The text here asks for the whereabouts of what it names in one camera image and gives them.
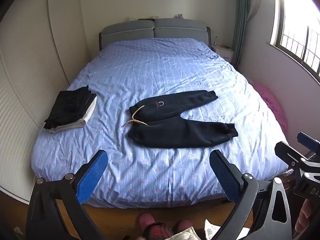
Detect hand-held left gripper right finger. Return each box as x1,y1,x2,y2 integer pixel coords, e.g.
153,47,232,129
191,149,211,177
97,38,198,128
209,149,293,240

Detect white nightstand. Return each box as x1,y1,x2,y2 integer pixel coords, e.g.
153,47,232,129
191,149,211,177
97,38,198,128
211,45,235,65

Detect black drawstring pants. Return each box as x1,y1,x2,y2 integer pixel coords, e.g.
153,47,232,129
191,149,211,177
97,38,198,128
122,89,238,148

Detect barred window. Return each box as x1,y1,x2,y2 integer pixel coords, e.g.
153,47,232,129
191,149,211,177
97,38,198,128
269,0,320,83

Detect bed with blue striped duvet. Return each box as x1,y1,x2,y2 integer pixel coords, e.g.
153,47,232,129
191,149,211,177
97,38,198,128
31,38,290,208

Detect folded black clothes stack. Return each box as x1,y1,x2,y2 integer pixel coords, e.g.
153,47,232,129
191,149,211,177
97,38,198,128
44,85,97,130

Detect pink cloth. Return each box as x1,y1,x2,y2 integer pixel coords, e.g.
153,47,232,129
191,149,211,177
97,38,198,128
251,81,288,133

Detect green curtain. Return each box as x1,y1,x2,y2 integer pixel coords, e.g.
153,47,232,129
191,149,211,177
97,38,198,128
231,0,261,68

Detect white sliding wardrobe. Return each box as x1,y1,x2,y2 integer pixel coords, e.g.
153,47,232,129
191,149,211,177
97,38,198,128
0,0,91,203

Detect person's right hand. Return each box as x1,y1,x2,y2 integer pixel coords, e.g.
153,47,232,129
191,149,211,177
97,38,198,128
295,199,314,233

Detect grey padded headboard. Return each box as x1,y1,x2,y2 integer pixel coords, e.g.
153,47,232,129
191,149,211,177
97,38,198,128
99,18,212,52

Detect folded white garment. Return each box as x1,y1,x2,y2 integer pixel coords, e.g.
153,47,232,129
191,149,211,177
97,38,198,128
49,97,98,133

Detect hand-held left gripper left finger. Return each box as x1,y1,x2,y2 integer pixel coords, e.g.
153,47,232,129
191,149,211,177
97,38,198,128
26,149,109,240

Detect plaid trouser leg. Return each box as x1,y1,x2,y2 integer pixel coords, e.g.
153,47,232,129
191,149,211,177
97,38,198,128
143,221,175,240

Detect pink slipper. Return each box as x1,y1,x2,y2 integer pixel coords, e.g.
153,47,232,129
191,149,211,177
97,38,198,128
177,219,192,232
139,212,157,232

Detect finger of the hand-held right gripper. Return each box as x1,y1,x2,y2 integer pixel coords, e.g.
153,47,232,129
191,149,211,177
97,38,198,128
274,141,310,170
297,132,320,153

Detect white quilted jacket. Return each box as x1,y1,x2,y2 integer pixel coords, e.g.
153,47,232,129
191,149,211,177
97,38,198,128
169,226,202,240

